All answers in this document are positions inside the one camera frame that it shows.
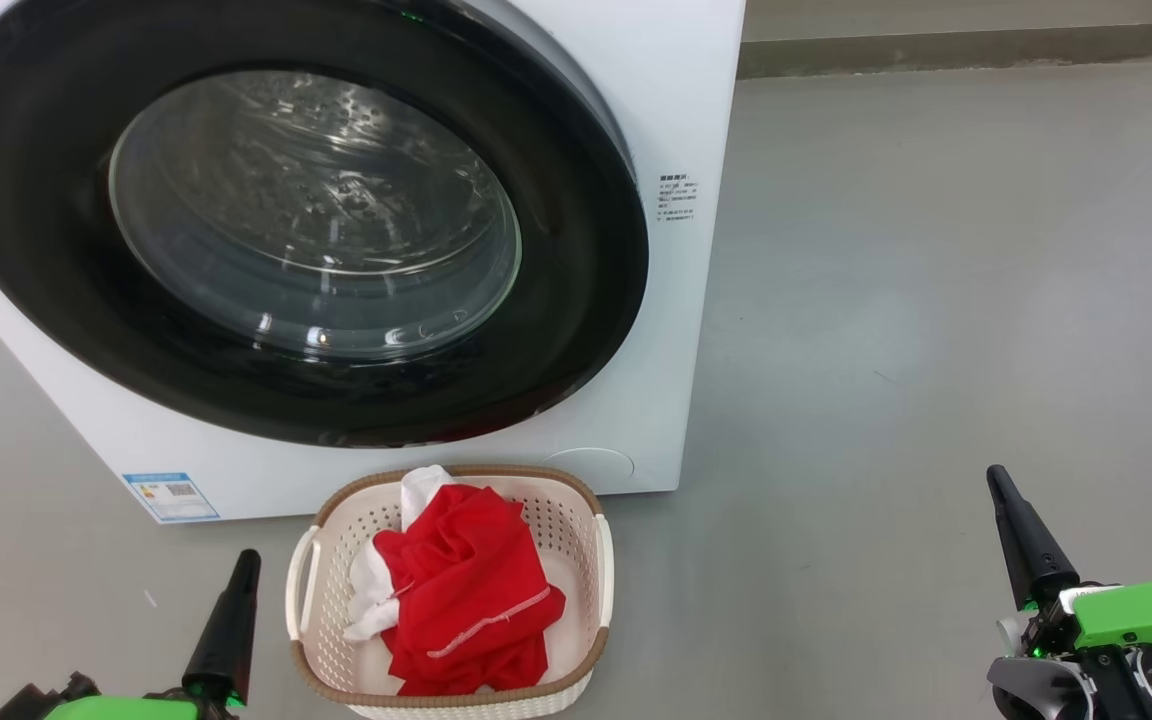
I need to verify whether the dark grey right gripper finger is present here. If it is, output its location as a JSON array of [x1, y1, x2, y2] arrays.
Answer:
[[985, 464, 1081, 613]]

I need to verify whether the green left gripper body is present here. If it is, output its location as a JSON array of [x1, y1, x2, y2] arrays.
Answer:
[[0, 672, 245, 720]]

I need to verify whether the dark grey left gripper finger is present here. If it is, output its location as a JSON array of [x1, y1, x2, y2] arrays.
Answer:
[[182, 549, 263, 704]]

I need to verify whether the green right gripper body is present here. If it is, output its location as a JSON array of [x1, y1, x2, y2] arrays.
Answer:
[[986, 578, 1152, 720]]

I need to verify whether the red and white garment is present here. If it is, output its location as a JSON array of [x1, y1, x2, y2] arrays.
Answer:
[[343, 465, 567, 698]]

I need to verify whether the black round glass washer door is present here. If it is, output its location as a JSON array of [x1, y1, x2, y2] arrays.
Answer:
[[0, 0, 650, 449]]

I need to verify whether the cream perforated basket brown rim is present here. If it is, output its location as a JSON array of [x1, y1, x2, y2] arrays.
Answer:
[[284, 464, 615, 720]]

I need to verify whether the white front-load washing machine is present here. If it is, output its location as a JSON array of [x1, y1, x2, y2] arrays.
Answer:
[[0, 0, 747, 524]]

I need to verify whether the stainless steel washing machine drum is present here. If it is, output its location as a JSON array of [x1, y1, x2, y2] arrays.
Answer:
[[108, 70, 523, 361]]

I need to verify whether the blue energy label sticker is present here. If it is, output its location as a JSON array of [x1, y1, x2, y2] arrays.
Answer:
[[122, 472, 221, 523]]

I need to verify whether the round white filter cover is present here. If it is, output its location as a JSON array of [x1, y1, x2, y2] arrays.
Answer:
[[546, 447, 637, 494]]

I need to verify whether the small printed text label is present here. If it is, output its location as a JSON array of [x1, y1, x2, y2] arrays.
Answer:
[[656, 173, 702, 223]]

